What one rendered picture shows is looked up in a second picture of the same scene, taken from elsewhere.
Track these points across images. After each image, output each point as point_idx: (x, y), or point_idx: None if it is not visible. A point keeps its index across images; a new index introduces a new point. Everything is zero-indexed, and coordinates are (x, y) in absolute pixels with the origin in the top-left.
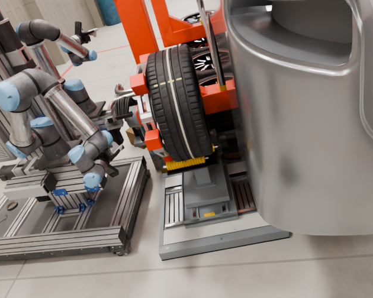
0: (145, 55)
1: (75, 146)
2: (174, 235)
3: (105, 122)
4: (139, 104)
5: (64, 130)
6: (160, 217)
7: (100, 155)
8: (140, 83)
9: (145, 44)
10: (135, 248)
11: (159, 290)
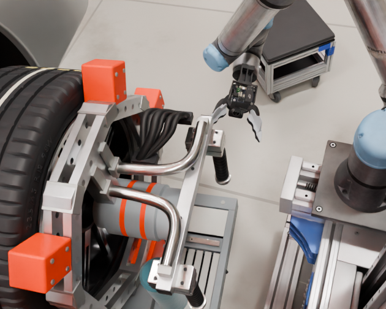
0: (25, 251)
1: (322, 188)
2: (208, 220)
3: (222, 133)
4: (132, 97)
5: (374, 264)
6: (229, 290)
7: (239, 76)
8: (102, 59)
9: None
10: (277, 241)
11: (246, 169)
